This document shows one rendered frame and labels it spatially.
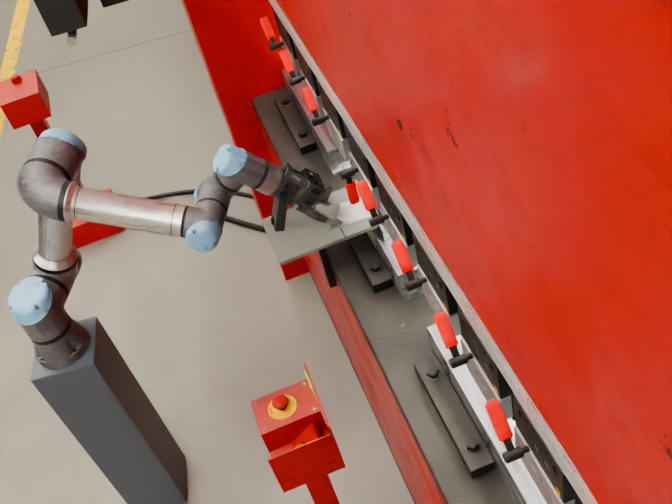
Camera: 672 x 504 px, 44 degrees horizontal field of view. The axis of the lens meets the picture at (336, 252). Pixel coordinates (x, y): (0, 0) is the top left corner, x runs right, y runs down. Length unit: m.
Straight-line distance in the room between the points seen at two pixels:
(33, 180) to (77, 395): 0.73
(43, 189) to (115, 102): 2.97
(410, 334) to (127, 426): 0.99
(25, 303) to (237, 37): 1.09
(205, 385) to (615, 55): 2.70
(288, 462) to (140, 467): 0.88
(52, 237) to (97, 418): 0.59
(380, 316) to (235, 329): 1.37
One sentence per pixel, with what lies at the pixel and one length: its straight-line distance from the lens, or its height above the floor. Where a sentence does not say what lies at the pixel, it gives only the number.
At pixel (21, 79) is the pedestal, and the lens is 3.69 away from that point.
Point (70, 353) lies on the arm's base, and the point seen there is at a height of 0.81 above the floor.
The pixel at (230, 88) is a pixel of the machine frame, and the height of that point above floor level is 0.94.
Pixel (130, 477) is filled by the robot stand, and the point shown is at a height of 0.22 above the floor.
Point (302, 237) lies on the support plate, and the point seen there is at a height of 1.00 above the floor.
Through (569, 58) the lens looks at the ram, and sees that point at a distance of 0.69.
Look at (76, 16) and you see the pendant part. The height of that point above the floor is 1.28.
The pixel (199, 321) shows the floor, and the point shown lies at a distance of 3.41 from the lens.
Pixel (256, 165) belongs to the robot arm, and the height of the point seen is 1.25.
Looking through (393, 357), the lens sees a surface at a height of 0.88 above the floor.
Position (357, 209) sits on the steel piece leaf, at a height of 1.00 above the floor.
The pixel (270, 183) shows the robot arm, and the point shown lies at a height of 1.20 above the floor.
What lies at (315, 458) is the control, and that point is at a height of 0.74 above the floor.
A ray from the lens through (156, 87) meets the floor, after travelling 4.90.
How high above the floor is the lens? 2.41
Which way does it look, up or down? 44 degrees down
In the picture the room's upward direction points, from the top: 16 degrees counter-clockwise
